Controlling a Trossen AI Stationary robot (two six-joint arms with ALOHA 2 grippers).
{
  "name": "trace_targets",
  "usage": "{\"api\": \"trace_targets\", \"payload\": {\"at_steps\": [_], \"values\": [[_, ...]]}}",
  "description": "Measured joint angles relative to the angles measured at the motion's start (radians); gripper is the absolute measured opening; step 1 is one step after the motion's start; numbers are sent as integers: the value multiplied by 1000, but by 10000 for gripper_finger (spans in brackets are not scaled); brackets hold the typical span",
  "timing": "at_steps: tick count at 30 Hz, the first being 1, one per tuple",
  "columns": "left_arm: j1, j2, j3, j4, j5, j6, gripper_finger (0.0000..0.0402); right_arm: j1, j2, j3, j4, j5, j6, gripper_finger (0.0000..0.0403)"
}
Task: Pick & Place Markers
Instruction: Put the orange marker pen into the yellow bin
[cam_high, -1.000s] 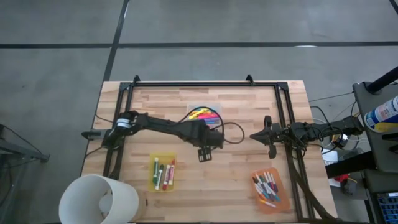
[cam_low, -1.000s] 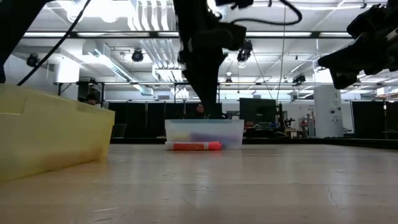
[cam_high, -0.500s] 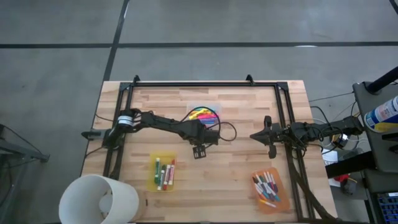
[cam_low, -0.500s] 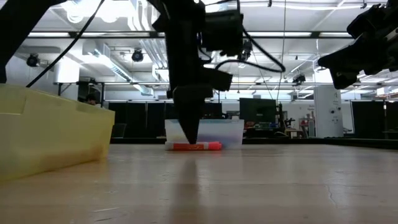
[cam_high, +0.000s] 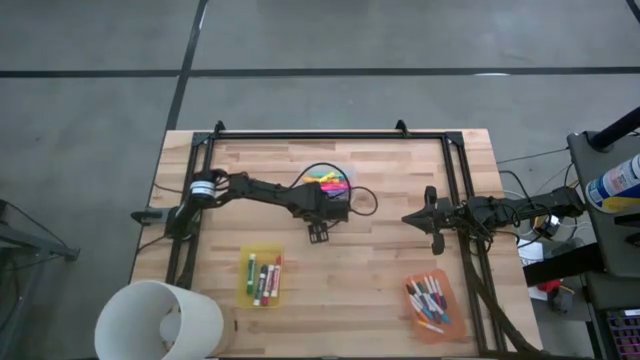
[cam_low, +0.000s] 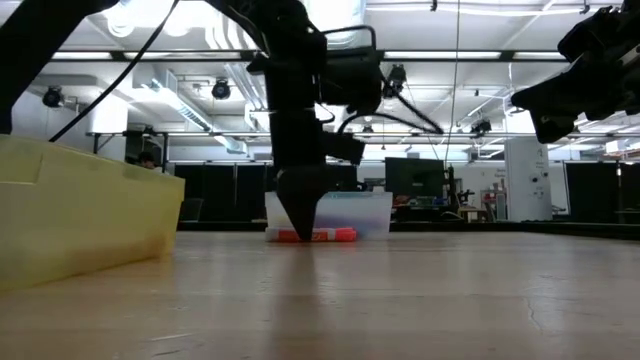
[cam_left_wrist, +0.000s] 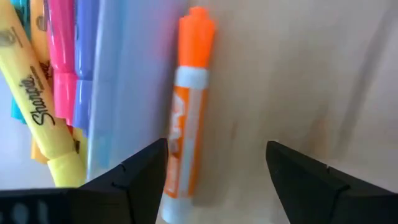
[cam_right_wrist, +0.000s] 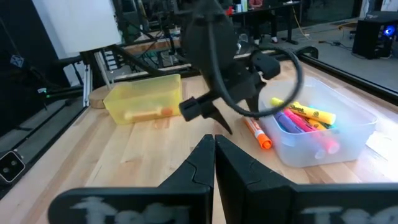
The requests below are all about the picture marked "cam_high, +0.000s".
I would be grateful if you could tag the purple cap thin Sharpie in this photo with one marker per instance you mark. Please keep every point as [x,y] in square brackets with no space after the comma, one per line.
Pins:
[441,300]

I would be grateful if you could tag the white paper sheet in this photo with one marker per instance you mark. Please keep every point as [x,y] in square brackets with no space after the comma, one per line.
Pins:
[531,252]

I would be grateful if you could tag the black pole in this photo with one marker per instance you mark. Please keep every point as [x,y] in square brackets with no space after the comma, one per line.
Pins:
[615,131]

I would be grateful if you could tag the grey metal stand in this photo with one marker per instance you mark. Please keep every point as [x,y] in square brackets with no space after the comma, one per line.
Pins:
[30,240]

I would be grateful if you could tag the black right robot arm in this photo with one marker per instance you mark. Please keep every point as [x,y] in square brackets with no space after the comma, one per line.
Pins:
[525,207]

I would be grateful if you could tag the clear plastic bin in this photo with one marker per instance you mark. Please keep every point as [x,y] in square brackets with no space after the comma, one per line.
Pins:
[353,172]

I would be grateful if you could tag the white blue spray can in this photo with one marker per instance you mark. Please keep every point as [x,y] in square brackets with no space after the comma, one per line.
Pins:
[617,185]

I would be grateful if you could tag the magenta Expo marker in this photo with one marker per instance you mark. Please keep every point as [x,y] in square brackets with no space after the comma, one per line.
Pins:
[269,285]

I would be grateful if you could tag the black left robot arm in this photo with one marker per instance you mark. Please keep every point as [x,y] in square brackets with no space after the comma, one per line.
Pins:
[260,190]

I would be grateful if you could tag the violet cap thin Sharpie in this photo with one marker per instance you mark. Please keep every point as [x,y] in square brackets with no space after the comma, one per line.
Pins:
[428,300]

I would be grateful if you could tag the plain yellow highlighter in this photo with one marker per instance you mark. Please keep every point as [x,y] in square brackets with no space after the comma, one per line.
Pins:
[327,176]

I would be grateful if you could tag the pink highlighter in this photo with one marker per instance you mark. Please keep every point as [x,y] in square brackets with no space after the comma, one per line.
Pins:
[336,186]

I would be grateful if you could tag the white cylindrical bucket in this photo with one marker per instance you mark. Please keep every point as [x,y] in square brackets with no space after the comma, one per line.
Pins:
[130,320]

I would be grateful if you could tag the dark purple highlighter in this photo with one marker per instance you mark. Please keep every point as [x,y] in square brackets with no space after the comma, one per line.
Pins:
[340,192]

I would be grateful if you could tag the black aluminium table frame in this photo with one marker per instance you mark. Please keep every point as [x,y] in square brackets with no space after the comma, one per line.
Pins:
[325,135]

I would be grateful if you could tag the blue cap thin Sharpie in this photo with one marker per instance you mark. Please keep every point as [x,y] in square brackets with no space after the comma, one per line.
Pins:
[425,313]

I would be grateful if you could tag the yellow cap thin Sharpie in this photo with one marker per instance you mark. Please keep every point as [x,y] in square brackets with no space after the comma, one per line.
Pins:
[431,328]

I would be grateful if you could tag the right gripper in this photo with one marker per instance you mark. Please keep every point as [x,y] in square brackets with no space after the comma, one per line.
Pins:
[445,217]

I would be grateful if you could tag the red cap white marker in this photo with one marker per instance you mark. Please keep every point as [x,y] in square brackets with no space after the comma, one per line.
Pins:
[276,272]

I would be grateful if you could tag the black clamp bracket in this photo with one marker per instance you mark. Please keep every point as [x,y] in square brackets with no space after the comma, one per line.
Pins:
[147,216]

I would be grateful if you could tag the long green Expo marker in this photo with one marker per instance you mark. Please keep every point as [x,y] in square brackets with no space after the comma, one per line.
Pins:
[251,274]

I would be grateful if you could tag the black cap thin Sharpie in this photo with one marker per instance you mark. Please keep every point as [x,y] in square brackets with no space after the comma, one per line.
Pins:
[411,290]

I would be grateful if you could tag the orange plastic bin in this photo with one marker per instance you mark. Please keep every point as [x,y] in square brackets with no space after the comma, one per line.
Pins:
[450,330]

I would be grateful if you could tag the small metal controller box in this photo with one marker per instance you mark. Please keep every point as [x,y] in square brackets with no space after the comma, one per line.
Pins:
[547,225]

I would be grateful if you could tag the small red object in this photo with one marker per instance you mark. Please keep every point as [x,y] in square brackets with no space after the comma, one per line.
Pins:
[550,286]

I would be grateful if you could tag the blue cap white pen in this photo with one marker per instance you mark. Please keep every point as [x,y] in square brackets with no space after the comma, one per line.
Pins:
[444,319]

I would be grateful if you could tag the yellow plastic bin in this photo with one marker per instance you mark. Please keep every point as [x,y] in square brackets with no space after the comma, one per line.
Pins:
[242,300]

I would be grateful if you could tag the orange-yellow highlighter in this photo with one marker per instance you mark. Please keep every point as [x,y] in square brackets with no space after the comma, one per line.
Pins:
[312,179]

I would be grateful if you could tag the short dark green Expo marker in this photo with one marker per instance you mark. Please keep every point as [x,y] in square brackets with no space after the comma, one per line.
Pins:
[261,285]

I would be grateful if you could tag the backlit keyboard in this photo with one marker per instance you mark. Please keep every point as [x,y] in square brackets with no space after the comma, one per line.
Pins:
[625,335]

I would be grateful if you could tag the red cap thin Sharpie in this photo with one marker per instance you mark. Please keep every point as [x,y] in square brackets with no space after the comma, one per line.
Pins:
[434,296]

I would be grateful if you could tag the grey cart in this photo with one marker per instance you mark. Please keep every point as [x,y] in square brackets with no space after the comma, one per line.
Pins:
[582,165]

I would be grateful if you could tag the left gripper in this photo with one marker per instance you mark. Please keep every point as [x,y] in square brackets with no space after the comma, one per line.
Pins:
[315,200]

